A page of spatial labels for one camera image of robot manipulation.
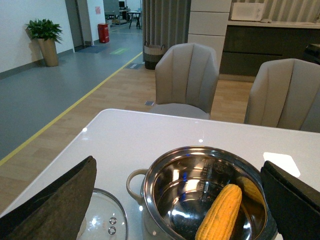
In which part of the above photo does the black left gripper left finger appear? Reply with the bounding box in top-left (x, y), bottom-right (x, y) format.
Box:
top-left (0, 156), bottom-right (97, 240)

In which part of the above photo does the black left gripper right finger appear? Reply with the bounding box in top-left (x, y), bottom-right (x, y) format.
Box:
top-left (260, 160), bottom-right (320, 240)

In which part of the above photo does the glass pot lid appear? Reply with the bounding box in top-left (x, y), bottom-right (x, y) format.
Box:
top-left (77, 188), bottom-right (129, 240)

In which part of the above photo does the yellow corn cob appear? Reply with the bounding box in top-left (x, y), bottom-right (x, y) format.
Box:
top-left (195, 184), bottom-right (242, 240)

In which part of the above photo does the beige electric cooking pot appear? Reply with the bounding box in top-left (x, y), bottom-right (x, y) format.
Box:
top-left (127, 146), bottom-right (278, 240)

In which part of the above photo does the right beige upholstered chair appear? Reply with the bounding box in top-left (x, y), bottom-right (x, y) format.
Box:
top-left (244, 58), bottom-right (320, 133)

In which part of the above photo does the beige upholstered chair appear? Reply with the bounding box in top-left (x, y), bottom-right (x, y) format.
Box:
top-left (150, 43), bottom-right (219, 120)
top-left (244, 58), bottom-right (320, 133)

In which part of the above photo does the dark kitchen counter cabinet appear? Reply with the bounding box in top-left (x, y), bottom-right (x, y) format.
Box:
top-left (219, 25), bottom-right (320, 76)

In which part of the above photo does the left beige upholstered chair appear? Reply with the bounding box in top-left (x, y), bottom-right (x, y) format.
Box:
top-left (150, 43), bottom-right (219, 120)

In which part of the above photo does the potted green plant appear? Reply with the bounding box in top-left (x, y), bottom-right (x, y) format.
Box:
top-left (26, 18), bottom-right (62, 67)

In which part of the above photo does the woven laundry basket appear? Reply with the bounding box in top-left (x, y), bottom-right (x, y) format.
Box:
top-left (143, 41), bottom-right (166, 70)

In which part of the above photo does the red cabinet box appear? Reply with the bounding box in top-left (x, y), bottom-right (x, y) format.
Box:
top-left (97, 23), bottom-right (110, 44)

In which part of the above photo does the white microwave oven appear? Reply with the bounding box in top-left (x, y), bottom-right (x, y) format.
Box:
top-left (230, 2), bottom-right (265, 22)

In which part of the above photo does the white tall cabinet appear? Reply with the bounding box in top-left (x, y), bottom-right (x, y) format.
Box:
top-left (187, 0), bottom-right (232, 64)

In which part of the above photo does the distant black-legged table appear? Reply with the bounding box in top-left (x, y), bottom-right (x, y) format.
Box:
top-left (127, 11), bottom-right (141, 29)

